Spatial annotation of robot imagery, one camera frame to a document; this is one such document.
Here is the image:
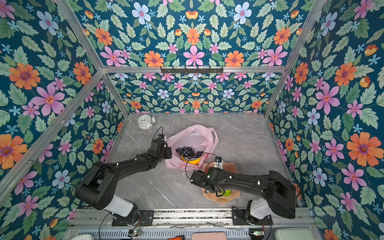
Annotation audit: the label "fake green apple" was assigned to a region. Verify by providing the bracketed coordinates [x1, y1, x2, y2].
[222, 190, 232, 197]

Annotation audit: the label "pink wavy bowl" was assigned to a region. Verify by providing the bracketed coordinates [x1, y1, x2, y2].
[202, 162, 241, 205]

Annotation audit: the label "pink plastic bag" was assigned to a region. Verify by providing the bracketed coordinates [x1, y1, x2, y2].
[165, 125, 219, 171]

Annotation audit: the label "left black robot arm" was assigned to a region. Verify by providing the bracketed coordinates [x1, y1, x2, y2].
[75, 139, 172, 217]

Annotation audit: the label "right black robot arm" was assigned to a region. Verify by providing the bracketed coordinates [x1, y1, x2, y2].
[191, 168, 297, 220]

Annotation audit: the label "fake yellow banana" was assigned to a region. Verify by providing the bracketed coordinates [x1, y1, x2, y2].
[181, 156, 201, 165]

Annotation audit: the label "fake purple grapes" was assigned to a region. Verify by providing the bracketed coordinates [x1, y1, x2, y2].
[176, 147, 203, 160]

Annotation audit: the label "white alarm clock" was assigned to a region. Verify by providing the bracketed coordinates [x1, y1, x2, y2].
[137, 114, 157, 130]

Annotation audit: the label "pink box at bottom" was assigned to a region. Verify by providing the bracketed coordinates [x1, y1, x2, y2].
[191, 232, 227, 240]

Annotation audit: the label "pale green box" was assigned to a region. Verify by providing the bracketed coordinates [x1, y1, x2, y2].
[275, 228, 316, 240]

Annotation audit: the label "white object bottom left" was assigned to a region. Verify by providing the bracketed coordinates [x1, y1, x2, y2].
[71, 234, 95, 240]

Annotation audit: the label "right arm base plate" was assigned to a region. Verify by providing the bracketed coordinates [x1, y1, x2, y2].
[232, 207, 273, 226]

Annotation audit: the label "orange tool handle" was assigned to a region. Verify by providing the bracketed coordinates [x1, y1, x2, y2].
[167, 235, 185, 240]

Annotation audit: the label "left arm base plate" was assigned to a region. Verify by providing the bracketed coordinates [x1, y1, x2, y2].
[112, 210, 155, 227]

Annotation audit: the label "black hook rail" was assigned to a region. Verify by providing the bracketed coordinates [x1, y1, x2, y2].
[160, 67, 224, 74]

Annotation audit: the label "aluminium mounting rail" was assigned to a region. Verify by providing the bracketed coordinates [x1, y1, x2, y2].
[69, 208, 315, 229]

